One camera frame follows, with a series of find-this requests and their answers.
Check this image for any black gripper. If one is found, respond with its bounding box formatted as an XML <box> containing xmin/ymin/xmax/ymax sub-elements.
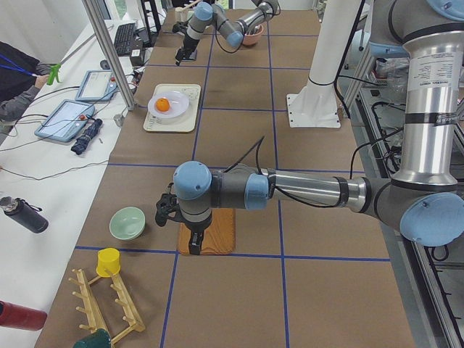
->
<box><xmin>155</xmin><ymin>183</ymin><xmax>205</xmax><ymax>255</ymax></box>
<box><xmin>172</xmin><ymin>22</ymin><xmax>199</xmax><ymax>66</ymax></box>

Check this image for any aluminium frame post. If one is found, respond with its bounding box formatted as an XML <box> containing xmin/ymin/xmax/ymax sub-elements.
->
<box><xmin>82</xmin><ymin>0</ymin><xmax>136</xmax><ymax>111</ymax></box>

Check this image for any grey folded cloth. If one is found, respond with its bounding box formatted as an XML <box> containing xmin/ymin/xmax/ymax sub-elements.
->
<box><xmin>183</xmin><ymin>50</ymin><xmax>198</xmax><ymax>62</ymax></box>

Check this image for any wooden cup rack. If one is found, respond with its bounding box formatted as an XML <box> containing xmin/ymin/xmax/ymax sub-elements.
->
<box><xmin>68</xmin><ymin>268</ymin><xmax>146</xmax><ymax>347</ymax></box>

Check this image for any folded dark umbrella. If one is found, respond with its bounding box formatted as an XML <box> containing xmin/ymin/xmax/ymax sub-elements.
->
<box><xmin>70</xmin><ymin>119</ymin><xmax>103</xmax><ymax>155</ymax></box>

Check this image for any red bottle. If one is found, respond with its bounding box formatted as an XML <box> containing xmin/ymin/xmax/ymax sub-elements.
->
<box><xmin>1</xmin><ymin>301</ymin><xmax>47</xmax><ymax>331</ymax></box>

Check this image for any black box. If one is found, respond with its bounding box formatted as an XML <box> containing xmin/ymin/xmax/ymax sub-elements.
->
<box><xmin>130</xmin><ymin>49</ymin><xmax>145</xmax><ymax>67</ymax></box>

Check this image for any black water bottle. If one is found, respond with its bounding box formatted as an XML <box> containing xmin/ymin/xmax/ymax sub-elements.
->
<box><xmin>1</xmin><ymin>196</ymin><xmax>49</xmax><ymax>233</ymax></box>

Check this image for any white plate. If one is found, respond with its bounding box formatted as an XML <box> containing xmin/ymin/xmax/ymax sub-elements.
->
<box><xmin>148</xmin><ymin>91</ymin><xmax>189</xmax><ymax>119</ymax></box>

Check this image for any near teach pendant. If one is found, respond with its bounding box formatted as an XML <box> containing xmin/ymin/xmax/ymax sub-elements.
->
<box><xmin>34</xmin><ymin>99</ymin><xmax>95</xmax><ymax>143</ymax></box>

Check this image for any yellow cup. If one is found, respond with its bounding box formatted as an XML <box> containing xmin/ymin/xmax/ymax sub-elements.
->
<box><xmin>96</xmin><ymin>248</ymin><xmax>121</xmax><ymax>278</ymax></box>

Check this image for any wooden cutting board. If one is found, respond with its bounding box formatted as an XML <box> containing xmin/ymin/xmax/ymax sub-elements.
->
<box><xmin>199</xmin><ymin>208</ymin><xmax>236</xmax><ymax>255</ymax></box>

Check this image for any green bowl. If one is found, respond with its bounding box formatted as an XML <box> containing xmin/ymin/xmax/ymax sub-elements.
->
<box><xmin>109</xmin><ymin>207</ymin><xmax>146</xmax><ymax>241</ymax></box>

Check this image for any orange fruit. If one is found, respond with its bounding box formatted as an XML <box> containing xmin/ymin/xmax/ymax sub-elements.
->
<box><xmin>154</xmin><ymin>97</ymin><xmax>170</xmax><ymax>112</ymax></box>

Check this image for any white camera pole base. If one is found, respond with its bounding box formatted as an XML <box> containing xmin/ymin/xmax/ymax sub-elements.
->
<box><xmin>287</xmin><ymin>1</ymin><xmax>346</xmax><ymax>128</ymax></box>

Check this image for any white cup rack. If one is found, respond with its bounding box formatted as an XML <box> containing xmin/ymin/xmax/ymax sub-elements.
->
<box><xmin>174</xmin><ymin>1</ymin><xmax>196</xmax><ymax>22</ymax></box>

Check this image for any black keyboard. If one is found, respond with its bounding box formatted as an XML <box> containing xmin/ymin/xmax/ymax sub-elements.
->
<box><xmin>113</xmin><ymin>22</ymin><xmax>136</xmax><ymax>57</ymax></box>

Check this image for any teach pendant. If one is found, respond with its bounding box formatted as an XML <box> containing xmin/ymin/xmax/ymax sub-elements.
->
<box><xmin>75</xmin><ymin>70</ymin><xmax>117</xmax><ymax>102</ymax></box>
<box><xmin>34</xmin><ymin>99</ymin><xmax>95</xmax><ymax>143</ymax></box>

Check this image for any far teach pendant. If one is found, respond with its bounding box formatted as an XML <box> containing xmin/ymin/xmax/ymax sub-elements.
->
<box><xmin>75</xmin><ymin>70</ymin><xmax>117</xmax><ymax>102</ymax></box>

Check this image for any green plastic clamp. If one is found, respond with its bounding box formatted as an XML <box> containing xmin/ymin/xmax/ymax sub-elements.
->
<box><xmin>46</xmin><ymin>63</ymin><xmax>62</xmax><ymax>86</ymax></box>

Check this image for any seated person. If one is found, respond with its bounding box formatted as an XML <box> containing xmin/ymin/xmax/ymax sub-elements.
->
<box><xmin>1</xmin><ymin>42</ymin><xmax>51</xmax><ymax>123</ymax></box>

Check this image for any pink bowl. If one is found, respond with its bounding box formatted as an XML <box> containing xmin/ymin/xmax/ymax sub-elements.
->
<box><xmin>241</xmin><ymin>25</ymin><xmax>264</xmax><ymax>46</ymax></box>

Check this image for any dark green cup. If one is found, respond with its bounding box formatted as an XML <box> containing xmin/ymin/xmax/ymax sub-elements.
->
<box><xmin>72</xmin><ymin>328</ymin><xmax>112</xmax><ymax>348</ymax></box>

